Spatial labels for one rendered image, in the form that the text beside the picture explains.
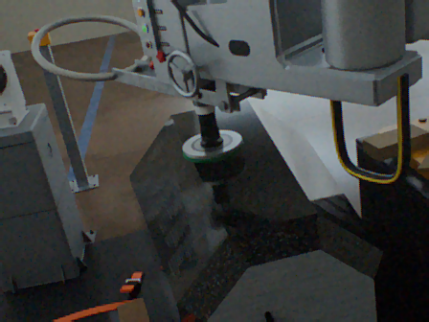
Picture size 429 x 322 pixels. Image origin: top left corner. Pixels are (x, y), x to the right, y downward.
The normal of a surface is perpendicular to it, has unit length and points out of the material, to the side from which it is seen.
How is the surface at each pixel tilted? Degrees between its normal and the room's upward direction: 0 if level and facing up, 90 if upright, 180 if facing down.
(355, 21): 90
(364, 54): 90
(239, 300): 90
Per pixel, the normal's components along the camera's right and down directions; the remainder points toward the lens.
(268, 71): -0.73, 0.40
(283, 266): 0.17, 0.39
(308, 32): 0.66, 0.21
